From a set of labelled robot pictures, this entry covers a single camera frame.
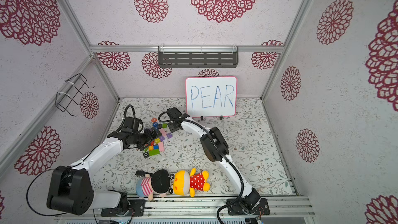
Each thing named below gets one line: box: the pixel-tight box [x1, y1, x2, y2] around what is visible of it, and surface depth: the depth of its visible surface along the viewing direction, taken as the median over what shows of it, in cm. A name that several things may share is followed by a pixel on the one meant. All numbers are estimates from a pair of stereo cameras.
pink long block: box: [158, 142, 165, 152], surface depth 97 cm
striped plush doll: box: [135, 169, 172, 202], surface depth 76 cm
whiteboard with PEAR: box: [185, 76, 238, 118], surface depth 105 cm
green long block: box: [148, 148, 161, 157], surface depth 94 cm
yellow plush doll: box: [168, 168, 211, 198], surface depth 78 cm
